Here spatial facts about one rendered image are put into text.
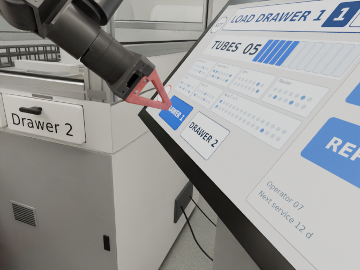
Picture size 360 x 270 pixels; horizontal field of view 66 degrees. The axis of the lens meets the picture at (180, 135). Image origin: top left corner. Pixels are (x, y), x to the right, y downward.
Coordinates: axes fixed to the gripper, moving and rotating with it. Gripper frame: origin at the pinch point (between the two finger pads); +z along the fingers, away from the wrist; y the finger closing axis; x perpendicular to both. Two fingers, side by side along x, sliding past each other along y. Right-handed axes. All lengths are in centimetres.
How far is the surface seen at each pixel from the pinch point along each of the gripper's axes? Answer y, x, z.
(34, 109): 41.5, 23.9, -12.8
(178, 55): 66, -19, 19
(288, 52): -14.6, -14.2, 2.2
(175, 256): 65, 61, 86
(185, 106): -2.3, -1.7, 2.0
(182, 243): 73, 56, 92
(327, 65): -21.1, -13.3, 2.3
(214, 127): -12.4, -1.6, 2.1
